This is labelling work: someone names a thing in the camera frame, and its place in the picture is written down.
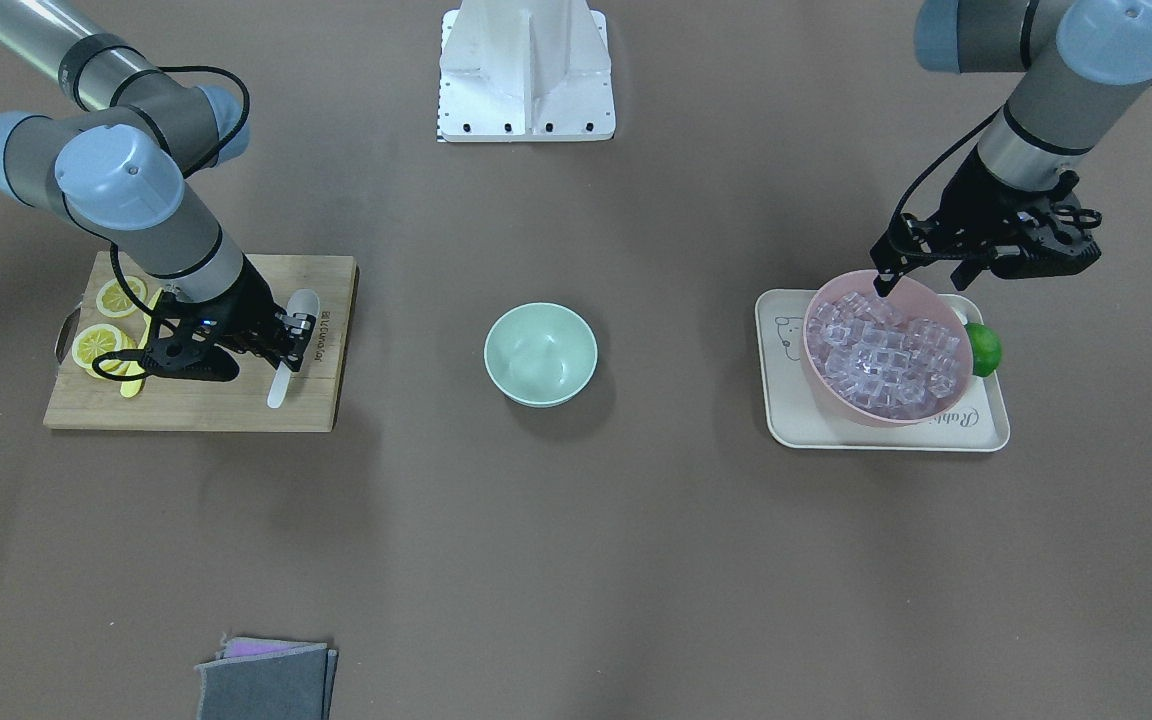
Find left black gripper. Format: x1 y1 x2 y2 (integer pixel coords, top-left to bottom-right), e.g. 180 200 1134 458
870 149 1079 297

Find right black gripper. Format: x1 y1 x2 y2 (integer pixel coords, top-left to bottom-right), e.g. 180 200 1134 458
154 260 319 372

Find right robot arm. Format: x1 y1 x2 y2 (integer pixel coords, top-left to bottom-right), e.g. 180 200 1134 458
0 1 317 382

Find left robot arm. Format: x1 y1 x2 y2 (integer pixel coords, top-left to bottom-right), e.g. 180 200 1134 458
870 1 1152 296

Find pink bowl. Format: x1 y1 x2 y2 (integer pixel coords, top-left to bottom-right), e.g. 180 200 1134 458
801 270 980 429

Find clear ice cubes pile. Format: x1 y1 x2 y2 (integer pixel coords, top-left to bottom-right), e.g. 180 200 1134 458
804 291 967 420

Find mint green bowl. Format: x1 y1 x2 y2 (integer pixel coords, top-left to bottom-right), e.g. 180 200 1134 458
483 302 599 407

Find bamboo cutting board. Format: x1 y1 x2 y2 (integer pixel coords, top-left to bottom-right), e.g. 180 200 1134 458
44 253 358 432

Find green lime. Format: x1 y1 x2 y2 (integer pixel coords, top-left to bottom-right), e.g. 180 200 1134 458
964 323 1005 378

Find yellow plastic knife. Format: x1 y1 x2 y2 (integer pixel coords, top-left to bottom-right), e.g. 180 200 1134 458
120 287 162 397

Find beige rabbit tray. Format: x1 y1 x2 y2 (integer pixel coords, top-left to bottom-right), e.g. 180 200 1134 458
755 290 1011 454

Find single lemon slice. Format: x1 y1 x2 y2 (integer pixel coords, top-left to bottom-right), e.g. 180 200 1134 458
96 275 147 319

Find stacked lemon slices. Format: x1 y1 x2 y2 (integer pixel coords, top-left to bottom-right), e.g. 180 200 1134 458
70 323 134 379

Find purple cloth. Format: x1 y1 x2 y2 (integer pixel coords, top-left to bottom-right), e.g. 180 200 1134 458
217 635 314 660

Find grey folded cloth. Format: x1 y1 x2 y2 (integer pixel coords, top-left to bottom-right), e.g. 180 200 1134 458
196 643 338 719

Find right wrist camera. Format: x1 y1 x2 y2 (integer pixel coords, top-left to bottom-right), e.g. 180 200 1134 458
93 323 241 382

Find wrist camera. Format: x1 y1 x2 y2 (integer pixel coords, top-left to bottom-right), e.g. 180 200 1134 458
986 194 1102 281
93 323 241 382

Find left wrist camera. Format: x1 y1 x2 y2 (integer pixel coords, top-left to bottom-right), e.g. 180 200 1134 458
986 194 1102 281

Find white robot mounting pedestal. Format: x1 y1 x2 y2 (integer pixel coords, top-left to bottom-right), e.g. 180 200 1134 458
435 1 617 143

